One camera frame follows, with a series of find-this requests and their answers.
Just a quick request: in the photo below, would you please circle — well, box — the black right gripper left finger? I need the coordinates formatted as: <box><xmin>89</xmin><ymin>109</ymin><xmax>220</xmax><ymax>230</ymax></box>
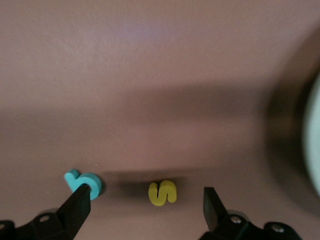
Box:
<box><xmin>0</xmin><ymin>184</ymin><xmax>91</xmax><ymax>240</ymax></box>

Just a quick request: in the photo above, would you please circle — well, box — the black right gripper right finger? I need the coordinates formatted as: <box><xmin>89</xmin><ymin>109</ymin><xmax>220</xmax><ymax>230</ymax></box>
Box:
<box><xmin>199</xmin><ymin>186</ymin><xmax>305</xmax><ymax>240</ymax></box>

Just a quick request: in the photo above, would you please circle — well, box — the teal letter a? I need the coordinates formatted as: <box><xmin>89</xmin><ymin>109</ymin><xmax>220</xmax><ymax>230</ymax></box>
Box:
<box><xmin>63</xmin><ymin>168</ymin><xmax>103</xmax><ymax>201</ymax></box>

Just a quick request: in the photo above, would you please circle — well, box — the yellow foam letter s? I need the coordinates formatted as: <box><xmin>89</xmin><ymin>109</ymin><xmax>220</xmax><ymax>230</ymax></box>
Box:
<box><xmin>148</xmin><ymin>180</ymin><xmax>178</xmax><ymax>207</ymax></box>

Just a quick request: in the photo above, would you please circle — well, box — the green plate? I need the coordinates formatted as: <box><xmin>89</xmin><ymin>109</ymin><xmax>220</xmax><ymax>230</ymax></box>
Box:
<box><xmin>301</xmin><ymin>72</ymin><xmax>320</xmax><ymax>198</ymax></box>

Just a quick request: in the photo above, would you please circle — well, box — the brown table cover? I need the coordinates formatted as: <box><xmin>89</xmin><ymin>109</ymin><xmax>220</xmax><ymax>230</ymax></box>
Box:
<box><xmin>0</xmin><ymin>0</ymin><xmax>320</xmax><ymax>240</ymax></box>

